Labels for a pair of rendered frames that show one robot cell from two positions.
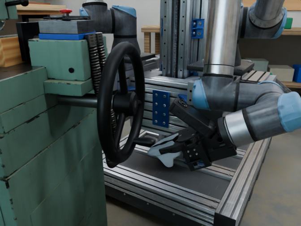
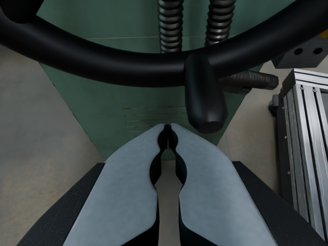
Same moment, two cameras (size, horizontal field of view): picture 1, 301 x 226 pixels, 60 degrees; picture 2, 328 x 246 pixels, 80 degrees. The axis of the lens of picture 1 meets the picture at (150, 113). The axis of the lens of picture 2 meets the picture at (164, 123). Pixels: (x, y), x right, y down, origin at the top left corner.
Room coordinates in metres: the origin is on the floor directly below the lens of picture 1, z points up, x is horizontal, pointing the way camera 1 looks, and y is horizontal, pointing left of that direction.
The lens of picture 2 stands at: (0.57, -0.06, 0.80)
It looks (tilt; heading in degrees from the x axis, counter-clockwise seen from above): 58 degrees down; 71
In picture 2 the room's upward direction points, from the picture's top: 2 degrees clockwise
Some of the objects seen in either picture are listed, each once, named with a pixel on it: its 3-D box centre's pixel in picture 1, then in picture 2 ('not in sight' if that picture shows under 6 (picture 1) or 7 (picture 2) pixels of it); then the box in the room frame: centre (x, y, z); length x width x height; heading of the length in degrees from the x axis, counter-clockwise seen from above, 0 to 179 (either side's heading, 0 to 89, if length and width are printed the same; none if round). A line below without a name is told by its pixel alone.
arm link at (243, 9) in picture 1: (227, 21); not in sight; (1.09, -0.31, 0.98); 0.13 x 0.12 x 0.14; 73
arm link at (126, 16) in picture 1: (123, 19); not in sight; (1.35, 0.13, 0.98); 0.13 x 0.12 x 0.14; 110
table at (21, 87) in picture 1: (44, 71); not in sight; (0.68, 0.28, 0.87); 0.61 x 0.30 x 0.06; 166
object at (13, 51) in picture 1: (24, 49); not in sight; (0.67, 0.32, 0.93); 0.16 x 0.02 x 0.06; 166
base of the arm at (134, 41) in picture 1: (125, 44); not in sight; (1.35, 0.13, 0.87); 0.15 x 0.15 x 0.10
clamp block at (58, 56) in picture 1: (71, 55); not in sight; (0.66, 0.20, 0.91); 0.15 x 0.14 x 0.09; 166
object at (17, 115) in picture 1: (25, 91); not in sight; (0.67, 0.33, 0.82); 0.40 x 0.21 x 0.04; 166
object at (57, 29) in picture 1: (70, 25); not in sight; (0.67, 0.19, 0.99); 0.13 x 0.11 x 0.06; 166
